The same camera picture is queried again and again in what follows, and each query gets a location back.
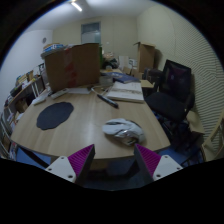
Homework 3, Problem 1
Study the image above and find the white and black computer mouse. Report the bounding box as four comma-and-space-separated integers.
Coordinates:
101, 117, 146, 147

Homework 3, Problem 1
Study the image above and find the dark grey mouse pad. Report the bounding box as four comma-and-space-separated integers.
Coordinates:
35, 101, 75, 131

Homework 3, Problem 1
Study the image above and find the large brown cardboard box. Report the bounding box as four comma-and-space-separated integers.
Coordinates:
44, 42, 102, 93

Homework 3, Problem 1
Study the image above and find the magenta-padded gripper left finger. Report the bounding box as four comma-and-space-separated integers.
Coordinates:
44, 143, 96, 187

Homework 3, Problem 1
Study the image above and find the small white flat box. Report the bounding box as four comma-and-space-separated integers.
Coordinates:
32, 93, 50, 106

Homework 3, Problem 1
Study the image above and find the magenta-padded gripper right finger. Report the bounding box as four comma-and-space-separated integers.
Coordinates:
133, 143, 184, 185

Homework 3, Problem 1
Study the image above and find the white open book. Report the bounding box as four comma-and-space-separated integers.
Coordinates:
105, 80, 146, 104

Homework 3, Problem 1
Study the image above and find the window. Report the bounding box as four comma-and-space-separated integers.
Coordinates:
80, 21, 102, 45

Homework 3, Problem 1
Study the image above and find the black office chair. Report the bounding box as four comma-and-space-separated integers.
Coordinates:
143, 59, 196, 148

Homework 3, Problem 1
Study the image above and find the tall brown cardboard box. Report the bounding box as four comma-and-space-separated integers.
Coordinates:
133, 41, 157, 74

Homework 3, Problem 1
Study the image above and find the shelf unit with books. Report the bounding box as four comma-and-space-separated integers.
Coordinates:
0, 63, 46, 161

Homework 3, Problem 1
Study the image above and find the black marker pen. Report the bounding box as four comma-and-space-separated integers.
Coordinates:
96, 93, 120, 109

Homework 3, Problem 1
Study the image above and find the light wooden chair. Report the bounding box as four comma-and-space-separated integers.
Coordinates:
199, 109, 224, 163

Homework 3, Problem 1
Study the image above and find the blue book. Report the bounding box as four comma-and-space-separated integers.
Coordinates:
111, 71, 141, 84

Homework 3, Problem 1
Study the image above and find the ceiling tube light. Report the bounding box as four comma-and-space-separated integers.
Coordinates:
69, 0, 84, 13

